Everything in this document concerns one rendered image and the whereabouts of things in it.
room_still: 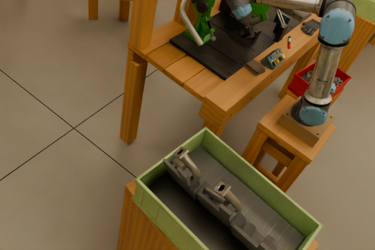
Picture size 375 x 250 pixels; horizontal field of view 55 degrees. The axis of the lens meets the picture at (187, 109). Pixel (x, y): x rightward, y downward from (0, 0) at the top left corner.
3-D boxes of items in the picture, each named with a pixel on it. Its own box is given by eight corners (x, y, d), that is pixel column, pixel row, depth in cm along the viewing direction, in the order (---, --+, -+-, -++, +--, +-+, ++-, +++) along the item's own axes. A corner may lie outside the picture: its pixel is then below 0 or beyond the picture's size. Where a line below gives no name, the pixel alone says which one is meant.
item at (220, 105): (330, 31, 279) (339, 15, 268) (218, 130, 187) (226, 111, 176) (314, 22, 283) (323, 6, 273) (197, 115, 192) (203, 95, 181)
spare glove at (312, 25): (307, 19, 255) (309, 15, 253) (321, 26, 251) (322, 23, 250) (296, 29, 242) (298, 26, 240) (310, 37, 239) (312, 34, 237)
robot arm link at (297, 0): (362, -9, 142) (243, -27, 157) (360, 2, 135) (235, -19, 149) (352, 18, 150) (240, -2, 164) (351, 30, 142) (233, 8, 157)
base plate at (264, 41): (311, 17, 262) (312, 14, 260) (225, 81, 195) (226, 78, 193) (263, -10, 275) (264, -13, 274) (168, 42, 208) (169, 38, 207)
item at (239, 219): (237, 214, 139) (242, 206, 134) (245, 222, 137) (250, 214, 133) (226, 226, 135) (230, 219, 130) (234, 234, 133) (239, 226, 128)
